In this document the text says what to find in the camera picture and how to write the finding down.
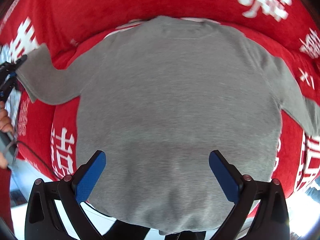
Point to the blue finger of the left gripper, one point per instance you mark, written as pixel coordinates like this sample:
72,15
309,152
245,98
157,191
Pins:
21,61

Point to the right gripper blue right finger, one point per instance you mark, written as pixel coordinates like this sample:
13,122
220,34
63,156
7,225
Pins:
271,220

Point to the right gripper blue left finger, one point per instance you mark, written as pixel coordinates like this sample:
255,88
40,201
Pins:
43,220

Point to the grey knit sweater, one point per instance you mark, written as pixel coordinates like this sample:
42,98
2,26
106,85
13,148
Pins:
157,99

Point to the red sleeve left forearm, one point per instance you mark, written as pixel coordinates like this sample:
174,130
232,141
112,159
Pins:
5,206

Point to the pile of mixed clothes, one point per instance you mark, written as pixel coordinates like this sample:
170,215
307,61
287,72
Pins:
11,105

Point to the person's left hand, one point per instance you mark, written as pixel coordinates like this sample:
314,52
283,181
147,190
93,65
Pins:
5,126

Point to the red wedding print blanket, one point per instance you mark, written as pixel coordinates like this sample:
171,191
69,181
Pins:
286,28

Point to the person's dark trouser legs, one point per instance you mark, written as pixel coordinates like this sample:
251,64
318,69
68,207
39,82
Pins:
122,231

